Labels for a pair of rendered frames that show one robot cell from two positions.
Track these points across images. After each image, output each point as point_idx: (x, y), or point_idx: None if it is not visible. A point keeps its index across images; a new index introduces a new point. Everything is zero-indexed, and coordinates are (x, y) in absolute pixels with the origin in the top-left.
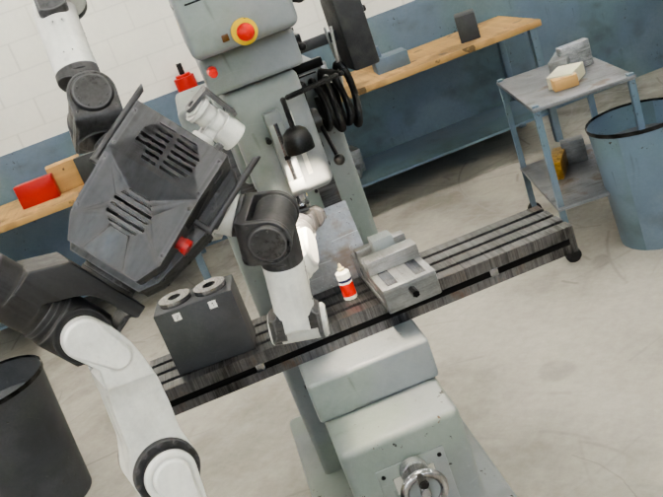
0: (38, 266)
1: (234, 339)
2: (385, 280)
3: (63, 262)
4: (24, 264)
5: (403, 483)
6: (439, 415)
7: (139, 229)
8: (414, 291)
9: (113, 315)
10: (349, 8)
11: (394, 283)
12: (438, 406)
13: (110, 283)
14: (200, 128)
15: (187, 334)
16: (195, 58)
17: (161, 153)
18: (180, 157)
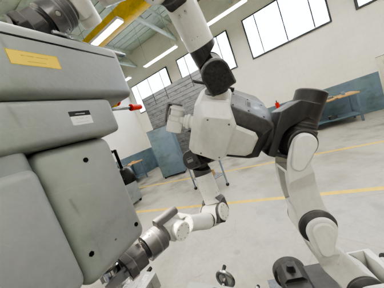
0: (283, 105)
1: None
2: (142, 283)
3: (273, 111)
4: (292, 102)
5: (229, 274)
6: (195, 282)
7: (239, 138)
8: (150, 266)
9: (278, 153)
10: None
11: (146, 275)
12: (191, 286)
13: None
14: (181, 117)
15: None
16: (129, 94)
17: (198, 117)
18: (195, 124)
